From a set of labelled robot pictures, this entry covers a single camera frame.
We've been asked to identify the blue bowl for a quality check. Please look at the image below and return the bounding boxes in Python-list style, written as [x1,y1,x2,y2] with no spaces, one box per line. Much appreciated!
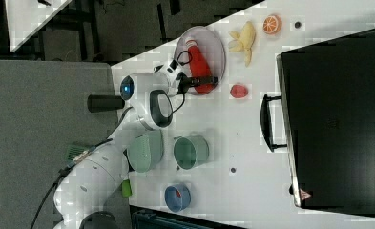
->
[164,183,191,213]

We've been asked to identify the grey round plate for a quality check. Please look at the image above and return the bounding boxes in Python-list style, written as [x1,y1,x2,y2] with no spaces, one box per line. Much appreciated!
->
[174,26,226,87]

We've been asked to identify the green perforated colander basket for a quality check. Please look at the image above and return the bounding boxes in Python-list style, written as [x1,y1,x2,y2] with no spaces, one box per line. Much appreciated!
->
[127,130,164,173]

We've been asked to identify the peeled toy banana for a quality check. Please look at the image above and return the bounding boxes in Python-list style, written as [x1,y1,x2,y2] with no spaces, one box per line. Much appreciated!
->
[229,21,256,67]

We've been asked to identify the red strawberry toy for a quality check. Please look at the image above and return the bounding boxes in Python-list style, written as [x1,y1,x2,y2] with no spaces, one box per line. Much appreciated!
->
[230,84,248,98]

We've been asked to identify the orange slice toy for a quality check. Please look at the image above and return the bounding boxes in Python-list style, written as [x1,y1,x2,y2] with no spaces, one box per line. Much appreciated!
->
[262,14,282,35]

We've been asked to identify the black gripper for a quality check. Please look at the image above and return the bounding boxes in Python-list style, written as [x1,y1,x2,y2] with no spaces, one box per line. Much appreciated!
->
[177,76,218,94]

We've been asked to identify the green spatula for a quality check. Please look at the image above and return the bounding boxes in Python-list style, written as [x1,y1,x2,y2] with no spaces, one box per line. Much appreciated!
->
[66,144,89,161]

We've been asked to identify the green marker block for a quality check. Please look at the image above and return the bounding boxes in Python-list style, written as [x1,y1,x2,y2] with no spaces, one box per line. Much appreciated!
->
[121,179,132,198]

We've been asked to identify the green mug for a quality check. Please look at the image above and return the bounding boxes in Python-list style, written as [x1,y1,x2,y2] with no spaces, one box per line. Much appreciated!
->
[173,135,209,170]

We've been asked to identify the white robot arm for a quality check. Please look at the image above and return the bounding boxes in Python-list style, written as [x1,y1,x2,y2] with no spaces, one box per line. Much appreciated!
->
[53,60,220,229]

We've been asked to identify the black cylinder post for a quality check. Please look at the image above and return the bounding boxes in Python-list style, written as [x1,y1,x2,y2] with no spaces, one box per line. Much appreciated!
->
[87,94,125,113]

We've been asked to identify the black toaster oven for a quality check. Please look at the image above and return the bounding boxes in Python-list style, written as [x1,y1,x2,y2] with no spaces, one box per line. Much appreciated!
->
[276,29,375,218]

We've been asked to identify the red ketchup bottle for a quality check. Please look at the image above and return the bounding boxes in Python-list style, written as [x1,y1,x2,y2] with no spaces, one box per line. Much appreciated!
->
[185,37,214,94]

